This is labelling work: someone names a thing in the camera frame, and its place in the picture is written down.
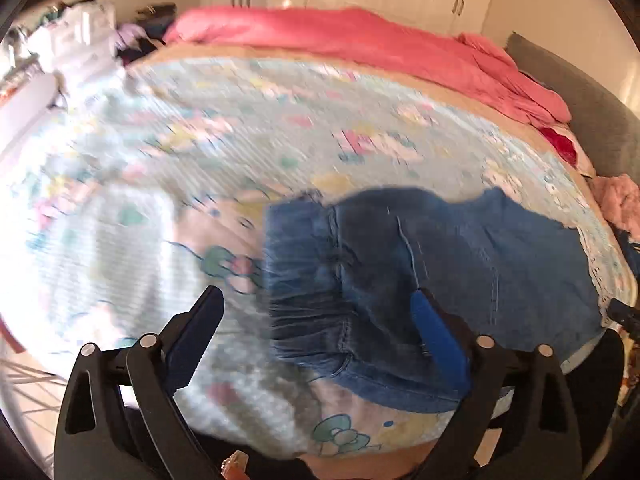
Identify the white drawer unit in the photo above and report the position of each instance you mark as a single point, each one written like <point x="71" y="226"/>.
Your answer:
<point x="85" y="30"/>

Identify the pink duvet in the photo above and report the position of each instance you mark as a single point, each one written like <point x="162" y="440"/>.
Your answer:
<point x="350" y="35"/>

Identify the purple clothing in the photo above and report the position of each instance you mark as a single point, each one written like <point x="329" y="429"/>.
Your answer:
<point x="127" y="35"/>

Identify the blue denim pants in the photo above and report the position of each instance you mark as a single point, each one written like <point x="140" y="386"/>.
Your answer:
<point x="360" y="270"/>

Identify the black bag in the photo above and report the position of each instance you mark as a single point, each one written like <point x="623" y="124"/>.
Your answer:
<point x="157" y="10"/>

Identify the person's left hand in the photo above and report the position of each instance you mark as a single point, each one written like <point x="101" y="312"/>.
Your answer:
<point x="234" y="465"/>

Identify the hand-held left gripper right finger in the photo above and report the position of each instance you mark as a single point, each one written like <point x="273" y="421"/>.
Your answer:
<point x="440" y="340"/>

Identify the cartoon cat printed bed sheet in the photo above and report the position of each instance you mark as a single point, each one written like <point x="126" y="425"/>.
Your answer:
<point x="200" y="160"/>

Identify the beige bed sheet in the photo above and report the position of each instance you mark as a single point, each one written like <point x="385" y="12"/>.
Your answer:
<point x="450" y="89"/>

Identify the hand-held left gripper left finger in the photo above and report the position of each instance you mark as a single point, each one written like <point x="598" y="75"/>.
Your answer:
<point x="197" y="332"/>

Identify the pink cloth at bedside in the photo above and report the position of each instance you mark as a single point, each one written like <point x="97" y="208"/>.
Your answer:
<point x="620" y="200"/>

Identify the grey padded headboard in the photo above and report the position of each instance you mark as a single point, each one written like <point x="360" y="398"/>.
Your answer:
<point x="575" y="90"/>

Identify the white bed footboard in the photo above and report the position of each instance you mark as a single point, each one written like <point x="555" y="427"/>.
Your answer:
<point x="25" y="105"/>

